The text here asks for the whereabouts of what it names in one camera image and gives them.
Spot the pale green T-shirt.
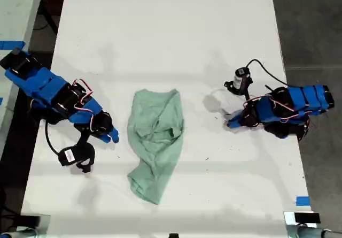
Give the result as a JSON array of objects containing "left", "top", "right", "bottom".
[{"left": 127, "top": 88, "right": 185, "bottom": 205}]

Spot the short blue tape strip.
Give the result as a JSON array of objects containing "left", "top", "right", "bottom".
[{"left": 296, "top": 195, "right": 311, "bottom": 206}]

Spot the flat black device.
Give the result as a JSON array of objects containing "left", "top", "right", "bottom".
[{"left": 294, "top": 212, "right": 321, "bottom": 224}]

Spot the long blue tape strip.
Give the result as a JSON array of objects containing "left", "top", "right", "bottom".
[{"left": 0, "top": 40, "right": 26, "bottom": 51}]

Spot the pale side table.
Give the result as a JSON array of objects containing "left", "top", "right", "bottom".
[{"left": 0, "top": 0, "right": 46, "bottom": 153}]

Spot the short black camera stalk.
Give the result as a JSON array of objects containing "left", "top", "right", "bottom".
[
  {"left": 74, "top": 124, "right": 93, "bottom": 147},
  {"left": 243, "top": 84, "right": 252, "bottom": 103}
]

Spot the black camera box white label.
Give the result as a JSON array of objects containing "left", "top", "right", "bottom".
[
  {"left": 57, "top": 143, "right": 96, "bottom": 174},
  {"left": 223, "top": 66, "right": 254, "bottom": 96}
]

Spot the black camera cable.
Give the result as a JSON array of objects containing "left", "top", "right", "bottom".
[
  {"left": 44, "top": 119, "right": 64, "bottom": 156},
  {"left": 245, "top": 58, "right": 291, "bottom": 88}
]

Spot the black floor cable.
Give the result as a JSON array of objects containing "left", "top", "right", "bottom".
[{"left": 33, "top": 6, "right": 59, "bottom": 35}]

